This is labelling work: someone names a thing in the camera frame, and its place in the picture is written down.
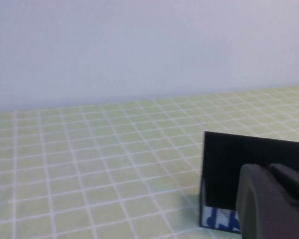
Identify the green checked tablecloth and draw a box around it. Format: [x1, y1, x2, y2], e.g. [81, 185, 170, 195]
[0, 84, 299, 239]

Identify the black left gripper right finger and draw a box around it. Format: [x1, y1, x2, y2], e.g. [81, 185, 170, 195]
[268, 162, 299, 213]

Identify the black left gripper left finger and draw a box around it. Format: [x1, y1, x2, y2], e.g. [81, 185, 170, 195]
[235, 163, 299, 239]

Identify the black printed glasses case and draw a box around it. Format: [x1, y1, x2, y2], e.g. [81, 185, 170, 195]
[198, 131, 299, 235]

